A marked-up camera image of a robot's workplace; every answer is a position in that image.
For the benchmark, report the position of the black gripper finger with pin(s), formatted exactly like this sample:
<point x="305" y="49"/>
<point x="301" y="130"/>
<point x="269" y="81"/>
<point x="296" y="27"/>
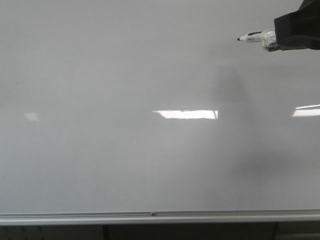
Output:
<point x="300" y="29"/>

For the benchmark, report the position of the white marker with black cap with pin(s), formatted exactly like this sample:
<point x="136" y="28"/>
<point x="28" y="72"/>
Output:
<point x="267" y="38"/>

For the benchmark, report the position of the white whiteboard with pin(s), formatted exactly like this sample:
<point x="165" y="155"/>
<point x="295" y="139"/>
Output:
<point x="154" y="105"/>

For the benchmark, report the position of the aluminium whiteboard tray rail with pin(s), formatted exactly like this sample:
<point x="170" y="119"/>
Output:
<point x="159" y="217"/>

